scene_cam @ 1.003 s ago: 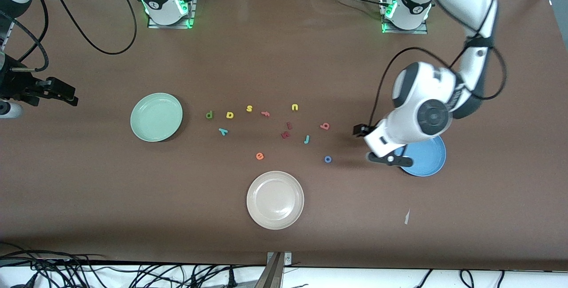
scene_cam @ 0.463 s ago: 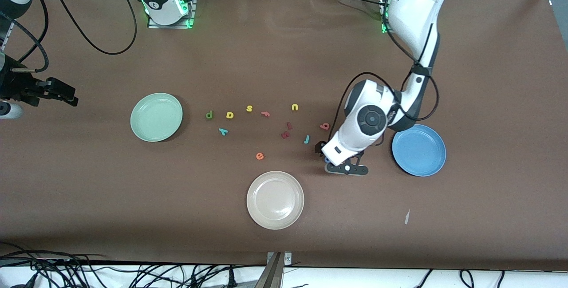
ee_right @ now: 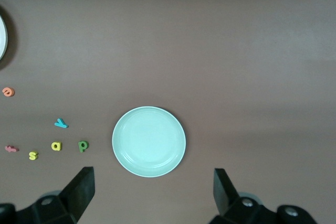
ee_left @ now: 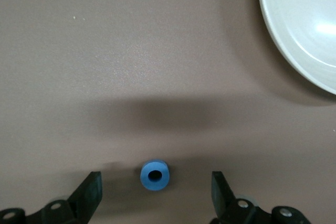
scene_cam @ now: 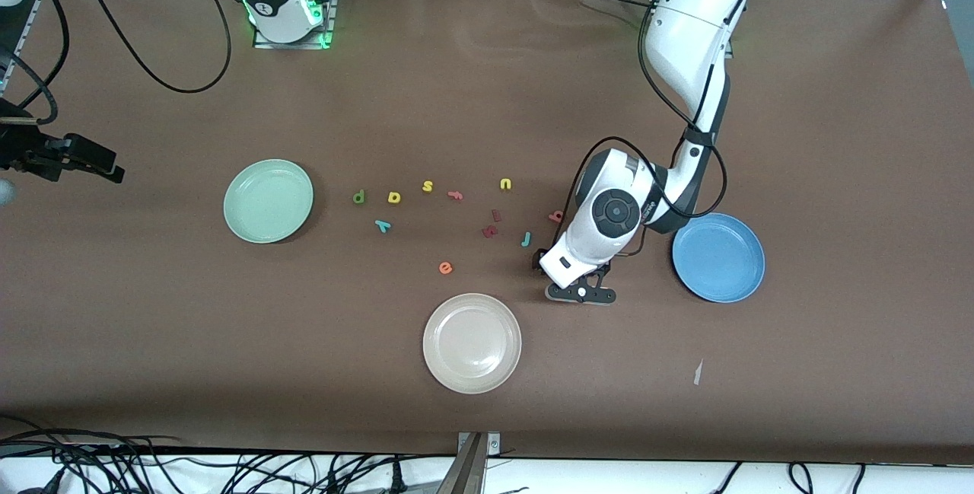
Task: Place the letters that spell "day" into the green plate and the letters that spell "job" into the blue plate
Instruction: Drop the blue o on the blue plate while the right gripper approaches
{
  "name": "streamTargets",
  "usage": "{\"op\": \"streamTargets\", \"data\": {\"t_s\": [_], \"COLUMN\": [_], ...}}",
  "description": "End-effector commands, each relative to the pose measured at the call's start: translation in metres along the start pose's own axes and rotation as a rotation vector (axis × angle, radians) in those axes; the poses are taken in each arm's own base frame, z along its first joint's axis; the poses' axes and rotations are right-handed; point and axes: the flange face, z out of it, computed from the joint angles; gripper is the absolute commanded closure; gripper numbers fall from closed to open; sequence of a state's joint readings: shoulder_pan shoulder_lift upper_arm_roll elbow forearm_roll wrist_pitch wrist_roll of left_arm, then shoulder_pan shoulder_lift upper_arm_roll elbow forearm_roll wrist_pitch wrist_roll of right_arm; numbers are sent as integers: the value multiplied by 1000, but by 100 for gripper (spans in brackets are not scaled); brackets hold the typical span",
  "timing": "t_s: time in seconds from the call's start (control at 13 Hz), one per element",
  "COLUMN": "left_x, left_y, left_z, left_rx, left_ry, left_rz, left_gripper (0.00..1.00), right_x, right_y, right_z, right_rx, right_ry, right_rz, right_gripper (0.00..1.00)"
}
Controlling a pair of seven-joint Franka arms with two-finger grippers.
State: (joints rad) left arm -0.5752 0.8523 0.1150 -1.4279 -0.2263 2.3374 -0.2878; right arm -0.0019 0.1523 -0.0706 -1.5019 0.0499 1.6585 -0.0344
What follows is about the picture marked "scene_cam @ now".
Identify beige plate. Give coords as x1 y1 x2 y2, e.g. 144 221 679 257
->
422 293 523 395

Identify light green plate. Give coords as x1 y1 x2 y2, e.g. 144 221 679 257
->
223 158 314 244

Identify blue plate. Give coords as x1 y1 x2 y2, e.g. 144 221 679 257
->
671 212 766 304

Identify thin black cable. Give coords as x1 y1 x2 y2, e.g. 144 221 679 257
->
21 0 71 105
0 49 60 126

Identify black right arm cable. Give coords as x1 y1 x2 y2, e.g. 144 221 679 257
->
72 0 233 95

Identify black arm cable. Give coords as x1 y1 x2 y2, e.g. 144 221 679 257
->
565 0 730 259
72 0 233 95

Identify grey metal mounting bracket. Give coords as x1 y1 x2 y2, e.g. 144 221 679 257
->
438 432 501 494

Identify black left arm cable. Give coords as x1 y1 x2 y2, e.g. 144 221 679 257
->
565 0 730 259

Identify tangled black floor cables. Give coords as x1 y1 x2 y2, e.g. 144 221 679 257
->
0 414 457 494

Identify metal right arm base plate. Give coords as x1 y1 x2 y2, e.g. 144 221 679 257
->
251 0 339 50

